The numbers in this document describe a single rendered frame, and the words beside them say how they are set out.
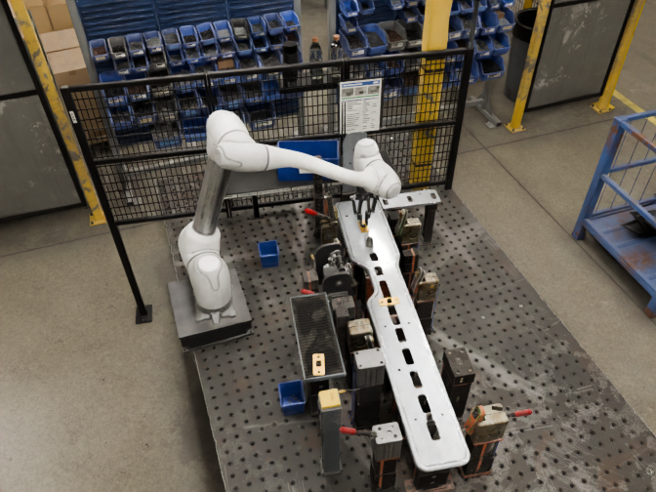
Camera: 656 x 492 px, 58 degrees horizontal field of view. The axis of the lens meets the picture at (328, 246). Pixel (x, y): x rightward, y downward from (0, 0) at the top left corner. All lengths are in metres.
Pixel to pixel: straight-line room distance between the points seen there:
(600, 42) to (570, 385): 3.51
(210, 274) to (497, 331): 1.29
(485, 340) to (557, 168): 2.59
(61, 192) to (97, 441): 1.85
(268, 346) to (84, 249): 2.10
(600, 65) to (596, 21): 0.44
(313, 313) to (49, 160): 2.65
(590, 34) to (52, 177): 4.24
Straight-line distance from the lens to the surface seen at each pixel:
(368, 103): 3.00
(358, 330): 2.21
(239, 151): 2.17
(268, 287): 2.88
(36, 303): 4.18
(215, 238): 2.61
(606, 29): 5.56
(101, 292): 4.08
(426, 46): 3.02
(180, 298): 2.74
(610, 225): 4.39
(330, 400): 1.94
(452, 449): 2.07
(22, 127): 4.22
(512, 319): 2.84
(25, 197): 4.54
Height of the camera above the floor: 2.81
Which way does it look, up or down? 43 degrees down
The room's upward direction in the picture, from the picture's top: 1 degrees counter-clockwise
